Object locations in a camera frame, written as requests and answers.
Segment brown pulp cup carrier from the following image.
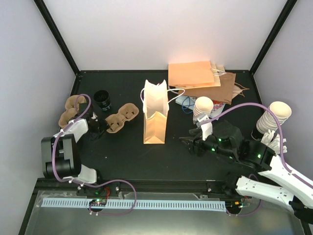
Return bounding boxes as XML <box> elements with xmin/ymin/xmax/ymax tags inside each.
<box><xmin>105</xmin><ymin>103</ymin><xmax>139</xmax><ymax>134</ymax></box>

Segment orange paper bag white handles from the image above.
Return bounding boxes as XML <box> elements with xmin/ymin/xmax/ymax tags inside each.
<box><xmin>140</xmin><ymin>80</ymin><xmax>185</xmax><ymax>144</ymax></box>

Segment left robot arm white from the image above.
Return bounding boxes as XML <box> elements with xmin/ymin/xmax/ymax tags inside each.
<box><xmin>41</xmin><ymin>103</ymin><xmax>108</xmax><ymax>195</ymax></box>

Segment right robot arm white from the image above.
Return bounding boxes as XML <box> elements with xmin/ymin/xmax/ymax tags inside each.
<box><xmin>179</xmin><ymin>121</ymin><xmax>313</xmax><ymax>224</ymax></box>

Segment black paper cup stack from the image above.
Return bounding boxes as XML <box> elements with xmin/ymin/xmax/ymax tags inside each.
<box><xmin>93</xmin><ymin>90</ymin><xmax>112</xmax><ymax>111</ymax></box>

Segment pulp cup carrier stack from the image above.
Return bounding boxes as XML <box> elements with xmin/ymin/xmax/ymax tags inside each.
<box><xmin>58</xmin><ymin>95</ymin><xmax>87</xmax><ymax>129</ymax></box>

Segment checkered paper bag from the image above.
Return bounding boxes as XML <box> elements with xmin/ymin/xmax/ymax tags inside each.
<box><xmin>209</xmin><ymin>100</ymin><xmax>225</xmax><ymax>118</ymax></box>

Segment white paper cup stack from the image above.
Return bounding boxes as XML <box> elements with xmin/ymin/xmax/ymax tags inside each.
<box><xmin>193</xmin><ymin>96</ymin><xmax>214</xmax><ymax>123</ymax></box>

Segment light blue paper bag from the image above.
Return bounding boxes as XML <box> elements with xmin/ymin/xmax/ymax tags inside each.
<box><xmin>175</xmin><ymin>95</ymin><xmax>196</xmax><ymax>114</ymax></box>

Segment tall white cup stack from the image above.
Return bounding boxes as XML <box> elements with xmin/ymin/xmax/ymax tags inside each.
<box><xmin>251</xmin><ymin>101</ymin><xmax>292</xmax><ymax>141</ymax></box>

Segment brown kraft paper bag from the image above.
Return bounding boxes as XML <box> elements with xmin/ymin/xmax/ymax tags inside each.
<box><xmin>184</xmin><ymin>72</ymin><xmax>236</xmax><ymax>105</ymax></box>

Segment orange paper bag stack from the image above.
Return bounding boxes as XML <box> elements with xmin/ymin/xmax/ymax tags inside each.
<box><xmin>168</xmin><ymin>61</ymin><xmax>226</xmax><ymax>90</ymax></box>

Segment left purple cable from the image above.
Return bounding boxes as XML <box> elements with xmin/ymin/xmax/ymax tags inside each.
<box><xmin>51</xmin><ymin>94</ymin><xmax>137</xmax><ymax>217</ymax></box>

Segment purple cable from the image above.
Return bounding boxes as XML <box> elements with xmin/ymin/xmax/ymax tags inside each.
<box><xmin>207</xmin><ymin>102</ymin><xmax>313</xmax><ymax>189</ymax></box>
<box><xmin>51</xmin><ymin>94</ymin><xmax>137</xmax><ymax>217</ymax></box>

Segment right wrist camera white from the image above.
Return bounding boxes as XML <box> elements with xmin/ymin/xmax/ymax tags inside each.
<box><xmin>193</xmin><ymin>114</ymin><xmax>213</xmax><ymax>141</ymax></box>

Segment blue slotted cable duct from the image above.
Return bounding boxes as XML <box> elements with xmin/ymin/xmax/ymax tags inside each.
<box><xmin>41</xmin><ymin>198</ymin><xmax>226</xmax><ymax>212</ymax></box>

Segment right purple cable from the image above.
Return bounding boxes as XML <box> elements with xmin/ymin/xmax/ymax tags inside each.
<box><xmin>207</xmin><ymin>102</ymin><xmax>313</xmax><ymax>189</ymax></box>

